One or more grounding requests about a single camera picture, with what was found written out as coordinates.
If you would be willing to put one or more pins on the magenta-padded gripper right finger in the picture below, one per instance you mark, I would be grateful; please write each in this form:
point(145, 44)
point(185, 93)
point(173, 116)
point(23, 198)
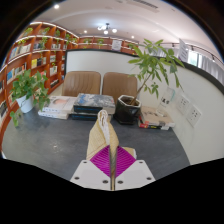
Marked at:
point(136, 173)

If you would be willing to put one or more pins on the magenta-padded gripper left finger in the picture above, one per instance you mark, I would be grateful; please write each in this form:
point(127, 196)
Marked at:
point(88, 173)

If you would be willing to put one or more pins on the beige striped towel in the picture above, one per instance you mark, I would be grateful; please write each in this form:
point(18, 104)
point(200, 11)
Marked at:
point(100, 133)

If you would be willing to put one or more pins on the red-spined book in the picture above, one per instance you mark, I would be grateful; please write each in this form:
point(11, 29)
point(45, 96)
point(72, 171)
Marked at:
point(151, 126)

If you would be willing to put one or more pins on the dark flat book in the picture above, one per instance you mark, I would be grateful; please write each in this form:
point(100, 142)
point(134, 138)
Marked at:
point(83, 116)

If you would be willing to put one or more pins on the tan cover book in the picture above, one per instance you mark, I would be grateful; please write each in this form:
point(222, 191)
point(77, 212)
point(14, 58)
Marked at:
point(156, 116)

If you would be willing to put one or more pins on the small tree in black pot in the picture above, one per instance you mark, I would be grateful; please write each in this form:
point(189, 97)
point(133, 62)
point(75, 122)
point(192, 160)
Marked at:
point(126, 111)

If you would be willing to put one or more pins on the white flat book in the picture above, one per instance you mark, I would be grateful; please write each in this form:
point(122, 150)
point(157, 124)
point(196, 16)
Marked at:
point(53, 115)

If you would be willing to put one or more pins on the dark book with picture cover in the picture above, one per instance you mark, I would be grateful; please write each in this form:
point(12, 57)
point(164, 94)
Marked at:
point(95, 101)

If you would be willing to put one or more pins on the white book with pale cover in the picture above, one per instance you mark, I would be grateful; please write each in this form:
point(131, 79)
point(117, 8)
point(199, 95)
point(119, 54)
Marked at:
point(60, 103)

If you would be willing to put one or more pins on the clear acrylic sign stand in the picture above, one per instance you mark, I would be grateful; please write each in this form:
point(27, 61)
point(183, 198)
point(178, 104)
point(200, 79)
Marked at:
point(166, 99)

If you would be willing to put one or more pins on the tan upholstered chair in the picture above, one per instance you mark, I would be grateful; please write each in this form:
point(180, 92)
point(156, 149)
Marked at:
point(81, 83)
point(120, 85)

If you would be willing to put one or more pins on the leafy plant in white pot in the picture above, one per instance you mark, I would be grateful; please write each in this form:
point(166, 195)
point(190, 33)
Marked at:
point(25, 103)

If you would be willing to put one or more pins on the white sheer curtain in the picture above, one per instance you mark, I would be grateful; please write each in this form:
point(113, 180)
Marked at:
point(210, 68)

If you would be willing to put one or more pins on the white framed notice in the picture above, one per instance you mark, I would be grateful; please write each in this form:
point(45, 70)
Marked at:
point(116, 45)

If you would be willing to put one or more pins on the white and purple hanging sign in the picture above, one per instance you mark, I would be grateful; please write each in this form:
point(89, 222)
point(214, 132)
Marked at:
point(183, 50)

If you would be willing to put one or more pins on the orange wooden bookshelf unit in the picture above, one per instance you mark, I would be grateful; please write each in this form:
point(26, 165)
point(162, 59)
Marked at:
point(20, 56)

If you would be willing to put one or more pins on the multi-bulb ceiling lamp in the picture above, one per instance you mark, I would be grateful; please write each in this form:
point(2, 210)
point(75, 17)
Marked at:
point(106, 29)

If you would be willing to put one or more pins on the ceiling air vent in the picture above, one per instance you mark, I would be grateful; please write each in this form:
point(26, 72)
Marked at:
point(143, 3)

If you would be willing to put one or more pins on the white wall socket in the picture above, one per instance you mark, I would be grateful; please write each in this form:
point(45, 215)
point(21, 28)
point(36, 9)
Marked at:
point(194, 116)
point(182, 104)

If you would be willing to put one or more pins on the black track light rail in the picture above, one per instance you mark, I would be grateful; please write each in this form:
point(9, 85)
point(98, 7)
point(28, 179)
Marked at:
point(200, 49)

